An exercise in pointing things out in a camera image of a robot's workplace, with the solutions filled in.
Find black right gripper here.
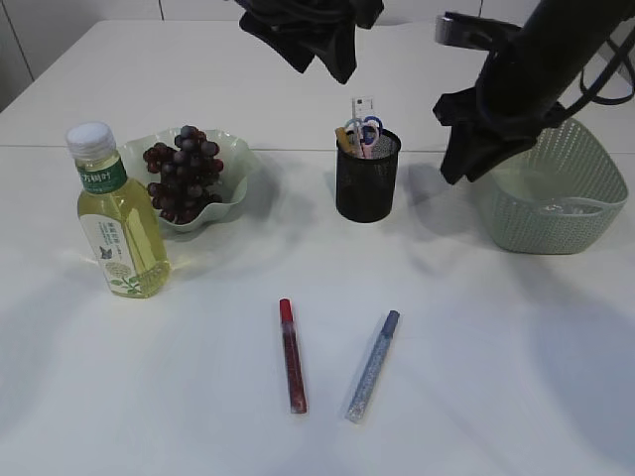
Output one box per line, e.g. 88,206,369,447
433,63,566,184

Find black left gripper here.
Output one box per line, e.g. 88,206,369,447
237,0,384,84

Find clear plastic ruler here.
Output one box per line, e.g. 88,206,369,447
351,96,375,124

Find pink purple scissors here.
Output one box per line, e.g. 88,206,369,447
344,119,381,159

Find blue capped scissors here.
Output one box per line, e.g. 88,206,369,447
361,115,383,144

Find gold marker pen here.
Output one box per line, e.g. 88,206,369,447
334,127,354,155

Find clear plastic sheet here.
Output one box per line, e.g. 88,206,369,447
538,198,603,216

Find purple artificial grape bunch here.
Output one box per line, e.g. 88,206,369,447
143,125,224,225

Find yellow tea bottle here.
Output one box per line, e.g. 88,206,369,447
65,122,170,298

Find silver glitter glue tube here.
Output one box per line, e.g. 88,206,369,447
345,309,400,424

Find red glitter glue tube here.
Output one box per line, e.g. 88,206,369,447
279,298,309,415

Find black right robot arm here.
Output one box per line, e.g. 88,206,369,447
433,1,634,184

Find green woven plastic basket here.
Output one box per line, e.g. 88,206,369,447
472,119,629,255

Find black mesh pen cup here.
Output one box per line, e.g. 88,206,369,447
335,129,402,223

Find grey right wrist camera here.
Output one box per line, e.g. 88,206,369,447
435,12,522,52

